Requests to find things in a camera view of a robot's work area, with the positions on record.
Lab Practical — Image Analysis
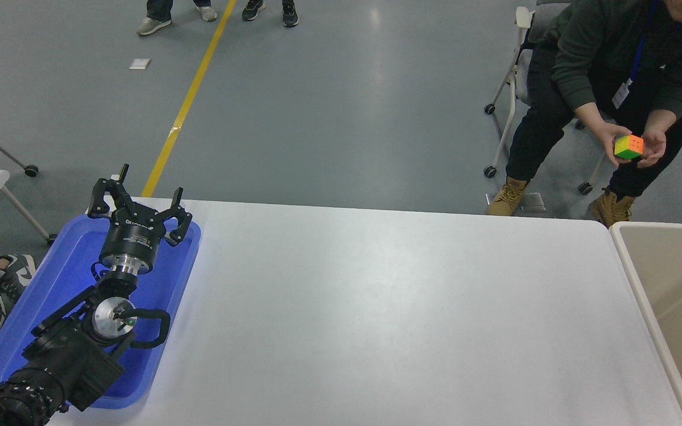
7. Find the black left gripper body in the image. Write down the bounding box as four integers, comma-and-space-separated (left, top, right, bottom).
101, 214, 166, 265

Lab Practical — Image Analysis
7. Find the colourful puzzle cube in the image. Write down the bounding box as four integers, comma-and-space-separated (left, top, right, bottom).
614, 134, 645, 160

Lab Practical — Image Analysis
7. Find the person's right hand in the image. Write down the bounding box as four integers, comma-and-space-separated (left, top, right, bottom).
593, 121, 633, 159

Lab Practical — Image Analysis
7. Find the person's left hand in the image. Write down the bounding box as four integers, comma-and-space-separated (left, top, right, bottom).
636, 126, 668, 169

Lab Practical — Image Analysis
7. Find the blue plastic tray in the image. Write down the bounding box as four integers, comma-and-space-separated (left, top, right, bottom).
0, 214, 202, 410

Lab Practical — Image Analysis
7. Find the person in pale shoes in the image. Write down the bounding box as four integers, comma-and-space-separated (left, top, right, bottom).
137, 0, 218, 35

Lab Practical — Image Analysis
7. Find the person in dark shoes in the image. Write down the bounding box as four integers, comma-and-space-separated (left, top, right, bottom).
242, 0, 299, 27

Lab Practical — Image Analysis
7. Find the metal floor plate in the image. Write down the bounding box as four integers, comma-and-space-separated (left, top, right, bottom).
485, 191, 546, 214

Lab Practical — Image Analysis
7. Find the white wheeled chair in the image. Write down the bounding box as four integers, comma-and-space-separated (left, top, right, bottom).
483, 6, 608, 196

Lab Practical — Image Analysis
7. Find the seated person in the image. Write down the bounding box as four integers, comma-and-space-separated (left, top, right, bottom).
486, 0, 682, 228

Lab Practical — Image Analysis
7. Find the white id badge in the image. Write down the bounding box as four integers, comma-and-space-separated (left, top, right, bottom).
612, 79, 633, 110

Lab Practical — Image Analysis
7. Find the large pale bin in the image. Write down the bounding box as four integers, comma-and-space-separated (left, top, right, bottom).
609, 221, 682, 426

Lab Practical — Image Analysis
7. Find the grey wheeled frame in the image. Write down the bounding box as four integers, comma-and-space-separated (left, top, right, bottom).
0, 115, 40, 177

